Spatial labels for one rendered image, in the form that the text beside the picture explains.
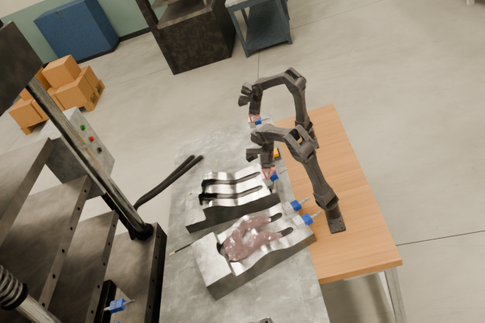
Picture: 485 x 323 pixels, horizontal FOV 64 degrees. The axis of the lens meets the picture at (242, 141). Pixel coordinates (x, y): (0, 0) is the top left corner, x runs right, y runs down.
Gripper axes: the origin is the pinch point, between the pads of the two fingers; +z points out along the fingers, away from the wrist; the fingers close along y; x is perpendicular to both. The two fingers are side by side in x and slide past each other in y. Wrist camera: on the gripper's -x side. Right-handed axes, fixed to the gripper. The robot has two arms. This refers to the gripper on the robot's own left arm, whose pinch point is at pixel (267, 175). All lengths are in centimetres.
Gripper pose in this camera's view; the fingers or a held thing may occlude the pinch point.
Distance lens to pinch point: 193.6
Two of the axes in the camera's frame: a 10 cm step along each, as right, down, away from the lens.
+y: 0.2, 4.5, -8.9
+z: 0.0, 8.9, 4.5
